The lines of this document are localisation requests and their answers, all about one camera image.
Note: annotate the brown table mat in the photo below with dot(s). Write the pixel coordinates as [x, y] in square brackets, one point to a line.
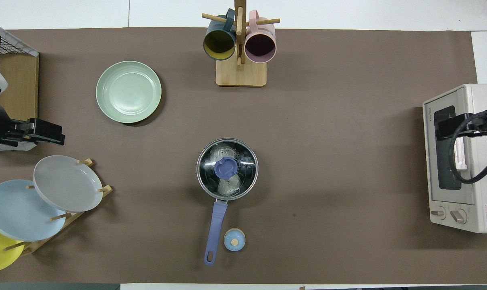
[328, 161]

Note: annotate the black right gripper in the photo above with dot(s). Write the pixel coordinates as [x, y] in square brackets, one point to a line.
[485, 123]

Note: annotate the white vermicelli bundle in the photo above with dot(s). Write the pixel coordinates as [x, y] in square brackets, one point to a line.
[221, 152]

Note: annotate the pale green plate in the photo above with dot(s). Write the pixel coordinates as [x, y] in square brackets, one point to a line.
[128, 92]

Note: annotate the pink mug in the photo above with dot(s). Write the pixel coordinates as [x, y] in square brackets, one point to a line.
[260, 46]

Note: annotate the wooden mug tree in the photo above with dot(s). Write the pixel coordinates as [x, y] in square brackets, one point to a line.
[241, 74]

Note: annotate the light blue plate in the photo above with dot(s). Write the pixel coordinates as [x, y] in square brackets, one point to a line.
[17, 213]

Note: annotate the grey plate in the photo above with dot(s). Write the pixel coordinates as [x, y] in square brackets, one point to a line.
[68, 183]

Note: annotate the glass lid with blue knob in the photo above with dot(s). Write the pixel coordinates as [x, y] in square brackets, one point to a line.
[226, 168]

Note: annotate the beige toaster oven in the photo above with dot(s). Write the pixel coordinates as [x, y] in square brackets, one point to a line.
[481, 181]

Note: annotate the wooden plate rack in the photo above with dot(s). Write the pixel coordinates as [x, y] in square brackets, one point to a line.
[38, 243]

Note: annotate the small blue jar cork stopper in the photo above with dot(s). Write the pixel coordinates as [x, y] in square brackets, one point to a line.
[234, 239]

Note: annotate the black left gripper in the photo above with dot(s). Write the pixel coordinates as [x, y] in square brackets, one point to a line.
[19, 129]

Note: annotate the dark teal mug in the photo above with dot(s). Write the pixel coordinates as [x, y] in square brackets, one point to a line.
[219, 42]

